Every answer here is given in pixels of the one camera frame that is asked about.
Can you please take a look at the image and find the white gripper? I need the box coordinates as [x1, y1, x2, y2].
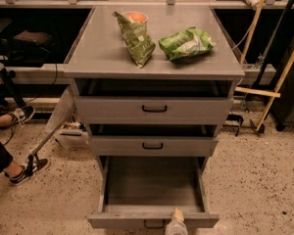
[165, 208, 188, 235]

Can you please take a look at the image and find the grey bottom drawer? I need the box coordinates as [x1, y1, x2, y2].
[89, 157, 219, 229]

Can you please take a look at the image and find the grey drawer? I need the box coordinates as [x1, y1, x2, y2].
[89, 136, 218, 157]
[75, 96, 233, 125]
[89, 157, 219, 229]

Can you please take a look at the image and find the grey middle drawer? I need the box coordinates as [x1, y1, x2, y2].
[89, 136, 218, 157]

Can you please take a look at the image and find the grey top drawer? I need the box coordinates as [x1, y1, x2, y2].
[75, 96, 233, 125]

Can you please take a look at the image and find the grey drawer cabinet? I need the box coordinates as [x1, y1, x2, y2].
[66, 5, 244, 169]

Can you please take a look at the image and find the clear plastic box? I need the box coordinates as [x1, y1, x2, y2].
[54, 122, 88, 148]

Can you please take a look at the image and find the black sneaker near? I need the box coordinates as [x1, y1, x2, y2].
[4, 159, 50, 186]

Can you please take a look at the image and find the black sneaker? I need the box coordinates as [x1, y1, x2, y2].
[9, 105, 35, 126]
[4, 159, 50, 186]

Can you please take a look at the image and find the grey tripod leg pole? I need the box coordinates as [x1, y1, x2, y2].
[27, 86, 75, 166]

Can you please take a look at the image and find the lying green chip bag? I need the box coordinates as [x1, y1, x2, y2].
[159, 27, 216, 61]

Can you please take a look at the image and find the black sneaker far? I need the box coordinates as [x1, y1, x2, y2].
[9, 105, 35, 126]

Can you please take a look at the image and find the upright green chip bag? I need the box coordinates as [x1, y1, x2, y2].
[115, 12, 156, 68]

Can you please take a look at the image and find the orange cup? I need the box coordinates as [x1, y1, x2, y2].
[122, 11, 148, 24]

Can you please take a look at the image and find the black box on shelf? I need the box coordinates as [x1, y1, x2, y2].
[13, 30, 52, 46]

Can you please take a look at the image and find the wooden easel frame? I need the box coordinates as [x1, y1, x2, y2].
[234, 0, 294, 134]

